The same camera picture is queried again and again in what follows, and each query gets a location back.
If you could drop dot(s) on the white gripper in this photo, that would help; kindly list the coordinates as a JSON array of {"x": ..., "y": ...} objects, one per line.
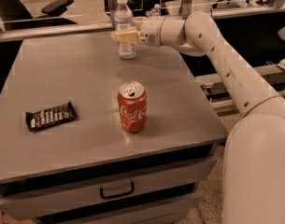
[{"x": 151, "y": 29}]

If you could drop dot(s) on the clear blue plastic water bottle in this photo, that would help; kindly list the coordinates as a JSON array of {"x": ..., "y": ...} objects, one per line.
[{"x": 123, "y": 18}]

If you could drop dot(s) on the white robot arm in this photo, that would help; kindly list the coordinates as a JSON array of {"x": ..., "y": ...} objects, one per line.
[{"x": 253, "y": 190}]

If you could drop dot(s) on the small clear bottle behind glass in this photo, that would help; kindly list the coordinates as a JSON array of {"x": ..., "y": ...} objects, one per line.
[{"x": 155, "y": 11}]

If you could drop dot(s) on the red coke can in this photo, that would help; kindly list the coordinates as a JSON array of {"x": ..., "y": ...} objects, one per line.
[{"x": 132, "y": 101}]

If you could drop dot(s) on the black chocolate bar wrapper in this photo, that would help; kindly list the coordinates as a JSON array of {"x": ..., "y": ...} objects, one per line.
[{"x": 50, "y": 117}]

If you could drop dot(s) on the black office chair left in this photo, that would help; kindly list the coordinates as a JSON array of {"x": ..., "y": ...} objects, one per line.
[{"x": 26, "y": 14}]

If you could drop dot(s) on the grey top drawer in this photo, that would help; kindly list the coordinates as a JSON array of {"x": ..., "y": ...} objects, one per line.
[{"x": 82, "y": 194}]

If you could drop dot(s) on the grey drawer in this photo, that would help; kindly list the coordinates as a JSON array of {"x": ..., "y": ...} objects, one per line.
[
  {"x": 157, "y": 207},
  {"x": 82, "y": 194}
]

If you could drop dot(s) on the grey bottom drawer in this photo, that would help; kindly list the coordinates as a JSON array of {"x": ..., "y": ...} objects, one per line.
[{"x": 157, "y": 207}]

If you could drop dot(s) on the black drawer handle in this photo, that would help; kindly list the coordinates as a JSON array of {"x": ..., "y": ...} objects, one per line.
[{"x": 116, "y": 190}]

